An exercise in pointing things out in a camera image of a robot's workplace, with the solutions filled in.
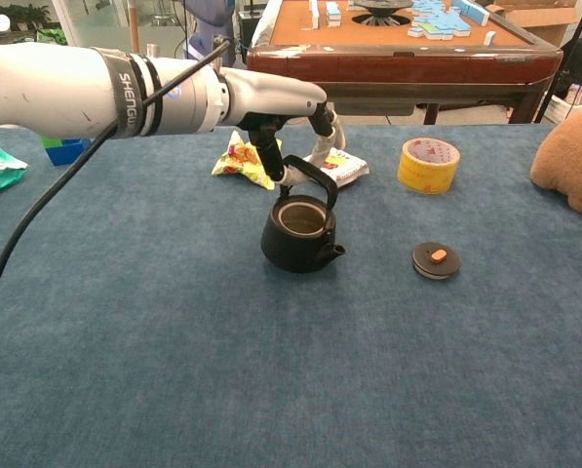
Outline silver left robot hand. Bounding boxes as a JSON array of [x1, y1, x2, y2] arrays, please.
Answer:
[[220, 66, 346, 187]]

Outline small black teapot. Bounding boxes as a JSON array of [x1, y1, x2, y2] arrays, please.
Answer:
[[260, 154, 347, 274]]

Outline black lid with orange knob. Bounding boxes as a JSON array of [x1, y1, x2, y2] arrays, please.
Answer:
[[410, 241, 462, 281]]

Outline yellow snack packet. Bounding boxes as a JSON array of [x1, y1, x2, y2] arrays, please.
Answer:
[[211, 130, 283, 191]]

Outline white and red snack packet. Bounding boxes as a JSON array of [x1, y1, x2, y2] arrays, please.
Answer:
[[302, 148, 369, 189]]

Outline brown mahjong table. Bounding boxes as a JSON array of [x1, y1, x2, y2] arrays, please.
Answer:
[[246, 0, 564, 127]]

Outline wooden pole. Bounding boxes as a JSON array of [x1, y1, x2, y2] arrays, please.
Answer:
[[127, 0, 140, 54]]

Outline yellow tape roll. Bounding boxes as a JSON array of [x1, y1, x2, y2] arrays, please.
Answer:
[[396, 137, 462, 195]]

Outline blue toy building block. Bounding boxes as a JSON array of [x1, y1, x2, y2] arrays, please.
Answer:
[[45, 137, 93, 167]]

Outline green plastic bag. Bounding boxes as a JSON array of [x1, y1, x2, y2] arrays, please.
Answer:
[[36, 27, 67, 46]]

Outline green potted plants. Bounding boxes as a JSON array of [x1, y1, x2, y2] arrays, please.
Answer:
[[0, 3, 53, 30]]

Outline blue table cloth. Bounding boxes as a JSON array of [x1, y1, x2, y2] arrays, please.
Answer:
[[0, 124, 582, 468]]

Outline black tripod stand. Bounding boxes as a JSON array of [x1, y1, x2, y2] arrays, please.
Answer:
[[535, 0, 582, 123]]

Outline cardboard box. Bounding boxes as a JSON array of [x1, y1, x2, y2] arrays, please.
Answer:
[[485, 0, 582, 48]]

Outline brown plush toy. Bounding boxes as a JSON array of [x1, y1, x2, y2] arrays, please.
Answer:
[[529, 107, 582, 218]]

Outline white printed carton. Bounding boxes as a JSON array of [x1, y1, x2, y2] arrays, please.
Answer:
[[546, 82, 582, 123]]

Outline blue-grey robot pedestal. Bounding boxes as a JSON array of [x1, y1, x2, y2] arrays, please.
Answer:
[[182, 0, 249, 69]]

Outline black velcro arm strap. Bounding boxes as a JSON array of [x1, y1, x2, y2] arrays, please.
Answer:
[[91, 47, 148, 139]]

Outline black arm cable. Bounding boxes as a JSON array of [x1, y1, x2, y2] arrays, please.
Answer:
[[0, 38, 232, 328]]

